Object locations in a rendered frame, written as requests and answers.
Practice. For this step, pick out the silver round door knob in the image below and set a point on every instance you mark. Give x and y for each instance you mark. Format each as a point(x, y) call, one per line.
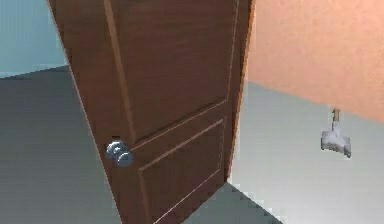
point(119, 154)

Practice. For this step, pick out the brown wooden room door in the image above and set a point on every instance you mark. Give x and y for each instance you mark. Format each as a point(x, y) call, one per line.
point(173, 83)

